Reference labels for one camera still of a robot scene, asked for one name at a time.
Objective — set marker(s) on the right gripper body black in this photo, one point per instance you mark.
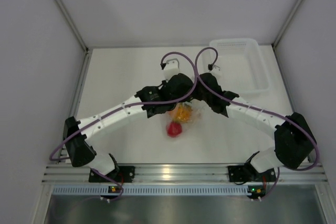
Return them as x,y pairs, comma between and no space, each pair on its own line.
197,94

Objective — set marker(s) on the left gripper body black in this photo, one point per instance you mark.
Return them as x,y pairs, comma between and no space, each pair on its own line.
171,107

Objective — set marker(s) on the fake pineapple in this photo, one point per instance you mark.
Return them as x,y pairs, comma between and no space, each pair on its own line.
182,113

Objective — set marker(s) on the clear zip top bag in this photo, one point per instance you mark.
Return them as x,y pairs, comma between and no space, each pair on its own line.
198,107

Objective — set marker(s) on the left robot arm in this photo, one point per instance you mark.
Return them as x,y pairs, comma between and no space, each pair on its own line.
81,134

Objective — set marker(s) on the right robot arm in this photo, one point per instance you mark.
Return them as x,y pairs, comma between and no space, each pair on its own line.
292,136

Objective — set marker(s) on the white plastic basket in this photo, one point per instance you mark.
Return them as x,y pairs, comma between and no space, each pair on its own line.
242,67

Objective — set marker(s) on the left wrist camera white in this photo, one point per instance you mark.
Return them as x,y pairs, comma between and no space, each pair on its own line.
170,68

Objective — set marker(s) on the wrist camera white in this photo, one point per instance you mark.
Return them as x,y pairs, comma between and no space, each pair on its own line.
170,68
215,70

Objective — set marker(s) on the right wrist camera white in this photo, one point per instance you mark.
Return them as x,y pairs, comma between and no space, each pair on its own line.
215,70

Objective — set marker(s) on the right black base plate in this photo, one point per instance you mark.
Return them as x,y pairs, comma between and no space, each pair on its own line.
239,174

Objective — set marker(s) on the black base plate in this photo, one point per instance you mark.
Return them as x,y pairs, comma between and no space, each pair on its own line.
239,174
125,174

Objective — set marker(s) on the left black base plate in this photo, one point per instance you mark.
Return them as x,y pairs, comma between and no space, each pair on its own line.
125,174

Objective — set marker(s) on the aluminium mounting rail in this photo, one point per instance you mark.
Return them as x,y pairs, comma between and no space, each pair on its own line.
177,173

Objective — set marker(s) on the white slotted cable duct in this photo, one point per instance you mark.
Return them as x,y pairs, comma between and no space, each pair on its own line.
152,190

